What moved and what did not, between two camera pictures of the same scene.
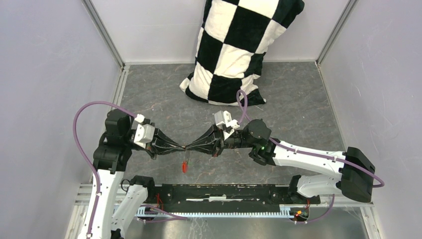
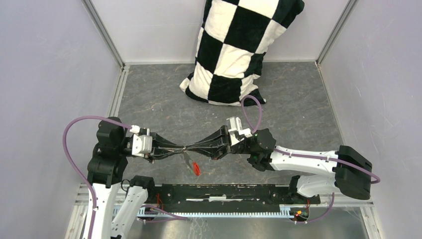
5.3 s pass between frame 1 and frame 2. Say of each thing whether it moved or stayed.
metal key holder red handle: moved
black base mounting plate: stayed
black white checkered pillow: stayed
